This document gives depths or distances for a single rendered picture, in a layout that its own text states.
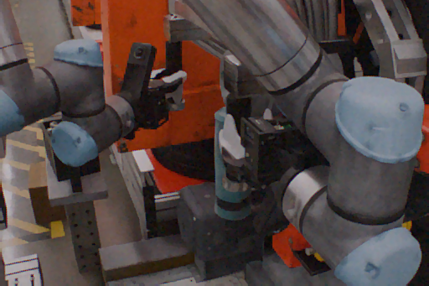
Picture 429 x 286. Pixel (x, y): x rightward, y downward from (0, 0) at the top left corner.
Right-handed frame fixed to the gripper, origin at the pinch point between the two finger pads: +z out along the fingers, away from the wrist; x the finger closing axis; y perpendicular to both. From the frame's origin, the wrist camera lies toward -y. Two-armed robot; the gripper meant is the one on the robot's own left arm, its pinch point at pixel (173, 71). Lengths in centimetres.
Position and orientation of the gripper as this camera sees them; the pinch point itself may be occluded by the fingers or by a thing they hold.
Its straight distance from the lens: 98.8
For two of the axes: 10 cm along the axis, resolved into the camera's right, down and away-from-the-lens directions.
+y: 0.0, 9.2, 4.0
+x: 9.1, 1.7, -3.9
